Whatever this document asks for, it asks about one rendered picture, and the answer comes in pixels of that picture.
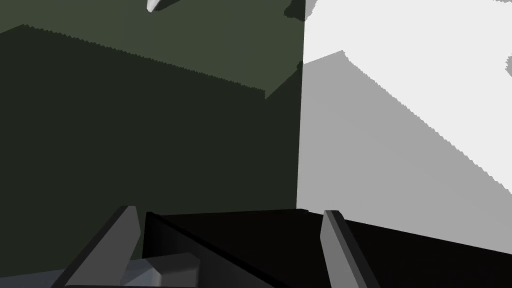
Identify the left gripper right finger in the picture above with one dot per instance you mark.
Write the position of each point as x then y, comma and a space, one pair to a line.
340, 256

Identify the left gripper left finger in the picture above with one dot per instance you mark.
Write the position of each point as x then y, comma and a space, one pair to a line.
108, 256

